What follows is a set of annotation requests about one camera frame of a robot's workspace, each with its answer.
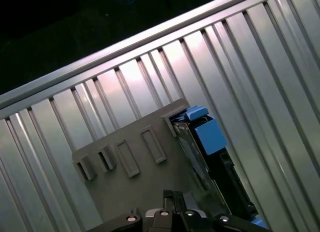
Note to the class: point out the hard disk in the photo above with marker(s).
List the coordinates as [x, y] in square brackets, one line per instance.
[210, 137]

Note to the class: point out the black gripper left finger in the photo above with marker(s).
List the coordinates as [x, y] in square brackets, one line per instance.
[168, 217]

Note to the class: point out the grey parts rack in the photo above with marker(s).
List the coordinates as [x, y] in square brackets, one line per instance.
[150, 187]

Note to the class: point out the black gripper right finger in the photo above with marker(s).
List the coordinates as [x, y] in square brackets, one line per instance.
[179, 217]

